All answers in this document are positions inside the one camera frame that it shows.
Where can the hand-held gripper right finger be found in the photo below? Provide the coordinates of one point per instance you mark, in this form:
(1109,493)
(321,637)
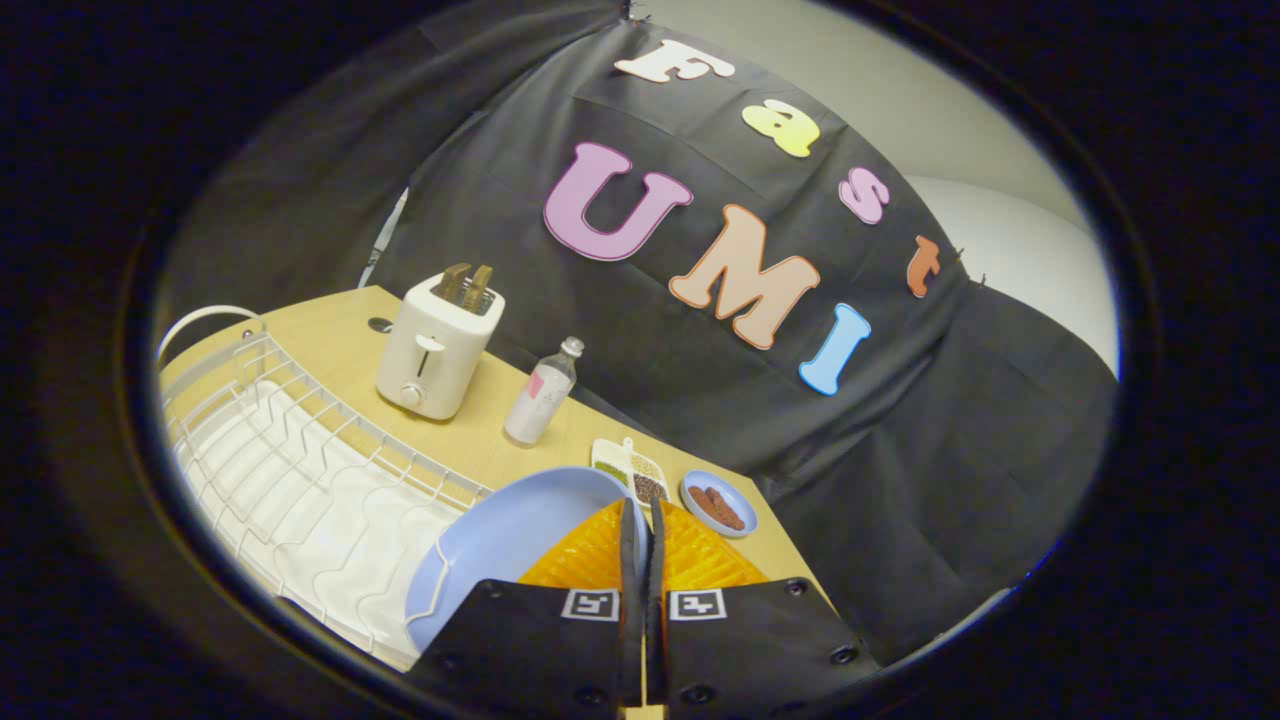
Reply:
(657,560)

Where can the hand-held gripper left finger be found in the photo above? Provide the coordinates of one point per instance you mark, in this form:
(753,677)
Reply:
(628,560)

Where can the light blue plate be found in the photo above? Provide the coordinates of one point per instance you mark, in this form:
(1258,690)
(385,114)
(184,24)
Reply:
(510,535)

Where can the small blue dish with sausages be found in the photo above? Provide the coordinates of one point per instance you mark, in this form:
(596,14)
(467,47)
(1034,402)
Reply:
(718,505)

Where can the white divided tray with grains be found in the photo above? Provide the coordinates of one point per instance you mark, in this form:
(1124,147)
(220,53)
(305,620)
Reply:
(632,470)

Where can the clear bottle with pink label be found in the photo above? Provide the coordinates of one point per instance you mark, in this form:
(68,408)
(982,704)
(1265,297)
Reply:
(540,395)

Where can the black backdrop cloth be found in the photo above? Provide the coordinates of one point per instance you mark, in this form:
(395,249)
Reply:
(700,300)

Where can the white toaster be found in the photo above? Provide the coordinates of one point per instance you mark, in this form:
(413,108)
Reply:
(437,350)

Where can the brown toast slice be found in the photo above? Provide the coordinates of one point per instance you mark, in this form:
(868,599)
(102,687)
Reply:
(478,287)
(452,282)

